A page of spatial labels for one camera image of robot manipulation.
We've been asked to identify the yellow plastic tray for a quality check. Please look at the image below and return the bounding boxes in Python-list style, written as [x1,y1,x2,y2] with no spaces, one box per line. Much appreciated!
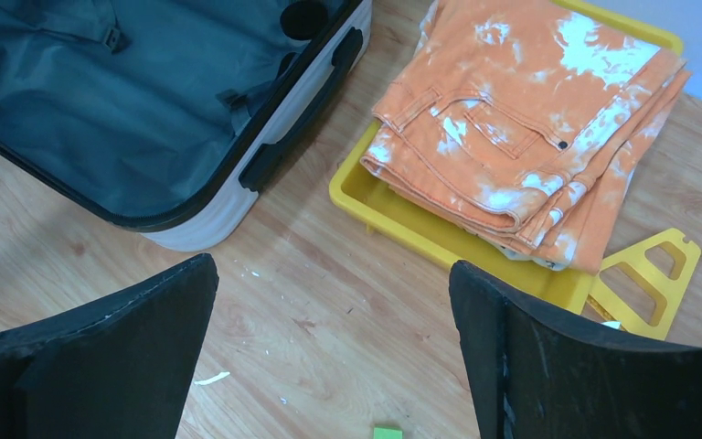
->
[328,0,686,316]

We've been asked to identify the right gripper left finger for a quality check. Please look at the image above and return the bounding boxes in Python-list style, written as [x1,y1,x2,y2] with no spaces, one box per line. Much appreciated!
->
[0,253,218,438]

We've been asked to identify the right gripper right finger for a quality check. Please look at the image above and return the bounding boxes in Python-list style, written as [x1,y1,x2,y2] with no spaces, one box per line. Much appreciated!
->
[449,261,702,438]

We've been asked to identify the round black lid compact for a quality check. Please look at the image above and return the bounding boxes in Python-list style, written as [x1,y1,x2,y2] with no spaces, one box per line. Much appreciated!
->
[280,0,329,41]

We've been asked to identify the yellow triangular bracket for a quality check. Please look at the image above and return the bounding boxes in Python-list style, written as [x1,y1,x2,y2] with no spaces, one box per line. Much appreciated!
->
[587,228,702,340]

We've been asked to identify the black white space suitcase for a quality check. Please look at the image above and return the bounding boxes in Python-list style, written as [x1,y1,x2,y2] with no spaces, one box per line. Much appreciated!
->
[0,1,372,252]

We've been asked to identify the small green block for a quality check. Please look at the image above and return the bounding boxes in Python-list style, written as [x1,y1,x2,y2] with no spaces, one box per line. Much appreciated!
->
[372,425,404,439]

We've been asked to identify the orange tie-dye jeans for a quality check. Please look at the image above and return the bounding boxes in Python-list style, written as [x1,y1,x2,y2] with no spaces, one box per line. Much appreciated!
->
[360,1,689,274]

